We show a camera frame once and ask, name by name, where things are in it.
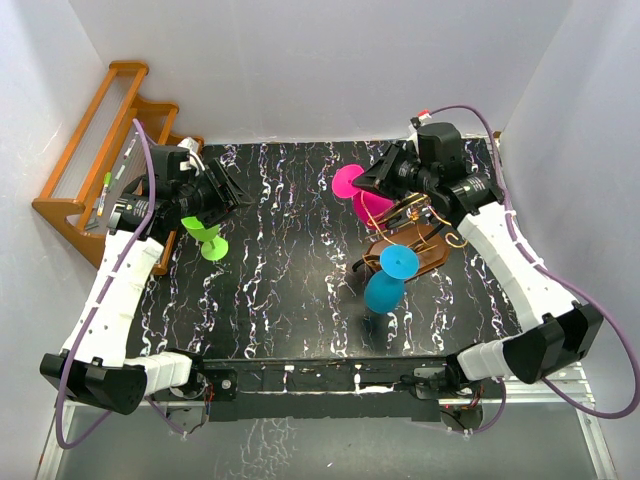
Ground wooden tiered shelf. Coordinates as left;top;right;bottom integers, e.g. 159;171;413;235
32;60;184;267

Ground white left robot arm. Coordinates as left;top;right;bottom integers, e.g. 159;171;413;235
39;137;250;415

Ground gold wire wine glass rack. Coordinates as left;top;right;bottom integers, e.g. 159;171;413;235
351;194;468;279

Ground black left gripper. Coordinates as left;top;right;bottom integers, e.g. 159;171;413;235
174;160;253;228

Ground pink capped marker pen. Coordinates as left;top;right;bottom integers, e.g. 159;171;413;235
111;138;137;184

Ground green wine glass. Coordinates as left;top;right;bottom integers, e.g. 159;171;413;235
181;216;229;262

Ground aluminium frame rail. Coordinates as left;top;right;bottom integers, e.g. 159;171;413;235
37;132;619;480

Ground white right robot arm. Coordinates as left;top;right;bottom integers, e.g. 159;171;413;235
354;110;603;397

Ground green capped marker pen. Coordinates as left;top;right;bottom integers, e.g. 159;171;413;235
96;171;112;217

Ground pink wine glass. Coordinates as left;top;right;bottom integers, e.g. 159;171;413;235
331;164;394;229

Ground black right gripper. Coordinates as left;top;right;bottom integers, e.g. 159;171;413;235
352;141;437;202

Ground blue wine glass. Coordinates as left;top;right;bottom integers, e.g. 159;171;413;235
364;245;420;314

